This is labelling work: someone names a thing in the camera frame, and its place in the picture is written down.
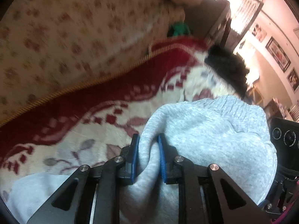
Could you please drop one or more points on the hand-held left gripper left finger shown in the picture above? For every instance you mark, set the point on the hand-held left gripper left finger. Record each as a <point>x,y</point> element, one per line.
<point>134,161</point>

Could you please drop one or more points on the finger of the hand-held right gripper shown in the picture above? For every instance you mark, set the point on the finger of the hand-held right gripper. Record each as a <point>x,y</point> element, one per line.
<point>271,206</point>

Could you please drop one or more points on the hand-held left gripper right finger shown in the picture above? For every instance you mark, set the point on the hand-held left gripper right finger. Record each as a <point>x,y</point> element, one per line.
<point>162,161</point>

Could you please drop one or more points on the light grey pants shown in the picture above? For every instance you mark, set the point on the light grey pants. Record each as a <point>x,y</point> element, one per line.
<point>210,130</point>

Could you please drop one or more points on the red white floral plush blanket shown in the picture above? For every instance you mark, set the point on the red white floral plush blanket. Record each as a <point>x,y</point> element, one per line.
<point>93,93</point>

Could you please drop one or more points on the black fluffy cloth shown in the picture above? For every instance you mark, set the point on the black fluffy cloth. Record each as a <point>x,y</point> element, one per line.
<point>227,71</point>

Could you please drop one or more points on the green object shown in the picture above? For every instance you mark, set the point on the green object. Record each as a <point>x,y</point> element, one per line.
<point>179,29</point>

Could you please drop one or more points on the dark wooden furniture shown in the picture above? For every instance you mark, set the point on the dark wooden furniture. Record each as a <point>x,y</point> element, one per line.
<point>210,21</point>

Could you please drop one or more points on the bright window with grille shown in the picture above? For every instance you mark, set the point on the bright window with grille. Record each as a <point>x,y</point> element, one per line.
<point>236,4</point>

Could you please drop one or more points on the beige floral sofa cover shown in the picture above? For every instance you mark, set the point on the beige floral sofa cover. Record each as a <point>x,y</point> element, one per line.
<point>70,32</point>

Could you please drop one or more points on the wide dark framed wall picture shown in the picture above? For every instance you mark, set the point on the wide dark framed wall picture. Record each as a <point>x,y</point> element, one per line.
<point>278,54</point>

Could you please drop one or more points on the small framed wall picture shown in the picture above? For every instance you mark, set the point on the small framed wall picture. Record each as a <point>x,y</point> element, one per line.
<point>259,32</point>

